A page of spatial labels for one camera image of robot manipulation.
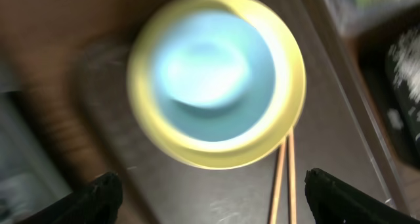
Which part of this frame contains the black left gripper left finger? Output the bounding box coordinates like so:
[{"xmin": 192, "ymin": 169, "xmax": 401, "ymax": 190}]
[{"xmin": 19, "ymin": 172, "xmax": 123, "ymax": 224}]

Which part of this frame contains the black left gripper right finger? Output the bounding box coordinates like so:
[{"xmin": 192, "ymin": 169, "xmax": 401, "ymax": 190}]
[{"xmin": 304, "ymin": 168, "xmax": 419, "ymax": 224}]

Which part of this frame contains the light blue bowl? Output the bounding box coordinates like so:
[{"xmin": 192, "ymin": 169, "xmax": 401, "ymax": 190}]
[{"xmin": 152, "ymin": 10, "xmax": 275, "ymax": 141}]

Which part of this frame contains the grey plastic dishwasher rack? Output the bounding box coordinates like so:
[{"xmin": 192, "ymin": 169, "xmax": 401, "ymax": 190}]
[{"xmin": 1, "ymin": 60, "xmax": 72, "ymax": 223}]

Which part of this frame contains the black rectangular waste tray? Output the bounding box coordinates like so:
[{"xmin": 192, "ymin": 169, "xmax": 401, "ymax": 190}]
[{"xmin": 358, "ymin": 6, "xmax": 419, "ymax": 169}]

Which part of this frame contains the clear plastic waste bin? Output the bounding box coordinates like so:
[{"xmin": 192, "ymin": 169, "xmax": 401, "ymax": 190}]
[{"xmin": 324, "ymin": 0, "xmax": 419, "ymax": 37}]

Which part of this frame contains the left wooden chopstick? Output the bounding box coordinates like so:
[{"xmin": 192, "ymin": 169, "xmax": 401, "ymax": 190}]
[{"xmin": 268, "ymin": 140, "xmax": 287, "ymax": 224}]

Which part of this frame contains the wooden chopstick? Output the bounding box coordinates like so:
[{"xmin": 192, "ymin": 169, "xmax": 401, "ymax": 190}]
[
  {"xmin": 287, "ymin": 129, "xmax": 297, "ymax": 224},
  {"xmin": 268, "ymin": 140, "xmax": 287, "ymax": 224}
]

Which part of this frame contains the brown plastic serving tray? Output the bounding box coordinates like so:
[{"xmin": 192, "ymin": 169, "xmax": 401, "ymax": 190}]
[{"xmin": 77, "ymin": 0, "xmax": 408, "ymax": 223}]

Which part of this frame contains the right wooden chopstick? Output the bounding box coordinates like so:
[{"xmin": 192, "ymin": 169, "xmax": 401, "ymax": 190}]
[{"xmin": 287, "ymin": 129, "xmax": 297, "ymax": 224}]

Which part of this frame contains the yellow round plate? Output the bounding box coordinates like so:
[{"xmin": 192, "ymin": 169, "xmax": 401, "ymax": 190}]
[{"xmin": 127, "ymin": 0, "xmax": 306, "ymax": 169}]

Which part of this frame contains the pile of white rice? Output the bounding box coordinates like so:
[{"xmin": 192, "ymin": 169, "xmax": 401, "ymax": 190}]
[{"xmin": 387, "ymin": 26, "xmax": 420, "ymax": 129}]

